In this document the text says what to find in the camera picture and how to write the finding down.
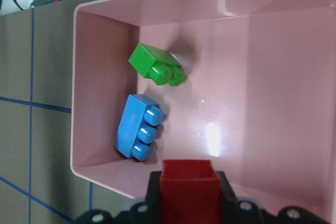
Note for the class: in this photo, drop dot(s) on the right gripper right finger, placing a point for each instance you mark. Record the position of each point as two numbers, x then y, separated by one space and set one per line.
227 200

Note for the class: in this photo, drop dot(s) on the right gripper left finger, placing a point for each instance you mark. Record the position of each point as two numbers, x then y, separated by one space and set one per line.
153 198

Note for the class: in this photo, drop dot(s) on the red block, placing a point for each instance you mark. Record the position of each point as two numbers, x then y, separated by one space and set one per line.
190 192

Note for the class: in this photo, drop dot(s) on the blue three-stud block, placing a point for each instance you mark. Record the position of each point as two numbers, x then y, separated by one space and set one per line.
137 128

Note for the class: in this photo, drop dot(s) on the green two-stud block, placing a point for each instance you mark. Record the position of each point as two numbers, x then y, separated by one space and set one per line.
157 64

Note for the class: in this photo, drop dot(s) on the pink plastic box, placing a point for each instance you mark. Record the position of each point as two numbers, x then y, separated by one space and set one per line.
258 99

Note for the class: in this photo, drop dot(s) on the brown paper table cover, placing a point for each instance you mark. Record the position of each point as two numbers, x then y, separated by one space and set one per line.
37 184

